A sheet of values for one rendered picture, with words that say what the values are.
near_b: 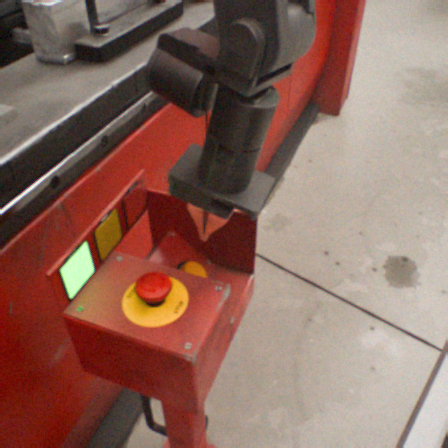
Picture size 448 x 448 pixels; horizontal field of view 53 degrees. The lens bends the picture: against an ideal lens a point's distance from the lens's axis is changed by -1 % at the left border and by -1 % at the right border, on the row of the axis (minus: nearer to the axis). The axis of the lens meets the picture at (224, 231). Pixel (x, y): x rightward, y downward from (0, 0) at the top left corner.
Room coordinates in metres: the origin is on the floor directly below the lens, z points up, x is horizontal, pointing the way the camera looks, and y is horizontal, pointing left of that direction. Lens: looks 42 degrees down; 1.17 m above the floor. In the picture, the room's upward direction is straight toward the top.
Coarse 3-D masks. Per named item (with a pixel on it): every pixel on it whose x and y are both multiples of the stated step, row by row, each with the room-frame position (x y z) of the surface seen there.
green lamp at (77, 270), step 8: (80, 248) 0.35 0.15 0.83; (80, 256) 0.35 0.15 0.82; (88, 256) 0.36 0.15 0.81; (72, 264) 0.33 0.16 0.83; (80, 264) 0.34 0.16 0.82; (88, 264) 0.35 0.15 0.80; (64, 272) 0.32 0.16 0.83; (72, 272) 0.33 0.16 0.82; (80, 272) 0.34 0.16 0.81; (88, 272) 0.35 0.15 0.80; (64, 280) 0.32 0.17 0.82; (72, 280) 0.33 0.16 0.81; (80, 280) 0.34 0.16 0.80; (72, 288) 0.32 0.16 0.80; (72, 296) 0.32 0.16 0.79
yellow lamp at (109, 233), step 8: (112, 216) 0.41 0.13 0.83; (104, 224) 0.39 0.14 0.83; (112, 224) 0.41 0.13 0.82; (96, 232) 0.38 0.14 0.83; (104, 232) 0.39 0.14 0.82; (112, 232) 0.40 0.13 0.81; (120, 232) 0.42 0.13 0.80; (104, 240) 0.39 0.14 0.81; (112, 240) 0.40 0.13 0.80; (104, 248) 0.38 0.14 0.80; (104, 256) 0.38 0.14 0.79
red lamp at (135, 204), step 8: (136, 192) 0.46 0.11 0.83; (128, 200) 0.44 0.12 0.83; (136, 200) 0.46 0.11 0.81; (144, 200) 0.47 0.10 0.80; (128, 208) 0.44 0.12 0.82; (136, 208) 0.45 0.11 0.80; (144, 208) 0.47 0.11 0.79; (128, 216) 0.44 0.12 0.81; (136, 216) 0.45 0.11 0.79; (128, 224) 0.43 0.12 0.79
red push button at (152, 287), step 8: (152, 272) 0.34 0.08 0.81; (136, 280) 0.33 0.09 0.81; (144, 280) 0.33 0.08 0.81; (152, 280) 0.33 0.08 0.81; (160, 280) 0.33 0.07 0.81; (168, 280) 0.33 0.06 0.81; (136, 288) 0.32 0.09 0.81; (144, 288) 0.31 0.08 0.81; (152, 288) 0.31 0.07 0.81; (160, 288) 0.31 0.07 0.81; (168, 288) 0.32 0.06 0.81; (144, 296) 0.31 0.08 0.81; (152, 296) 0.31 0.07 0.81; (160, 296) 0.31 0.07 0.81; (152, 304) 0.31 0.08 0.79; (160, 304) 0.31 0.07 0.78
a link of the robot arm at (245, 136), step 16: (208, 80) 0.40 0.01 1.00; (208, 96) 0.40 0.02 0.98; (224, 96) 0.37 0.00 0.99; (240, 96) 0.37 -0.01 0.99; (256, 96) 0.38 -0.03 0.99; (272, 96) 0.39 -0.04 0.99; (224, 112) 0.37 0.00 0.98; (240, 112) 0.36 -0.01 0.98; (256, 112) 0.36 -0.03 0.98; (272, 112) 0.38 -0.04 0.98; (208, 128) 0.39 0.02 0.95; (224, 128) 0.37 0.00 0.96; (240, 128) 0.37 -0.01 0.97; (256, 128) 0.37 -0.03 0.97; (224, 144) 0.37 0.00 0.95; (240, 144) 0.37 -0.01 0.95; (256, 144) 0.37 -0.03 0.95
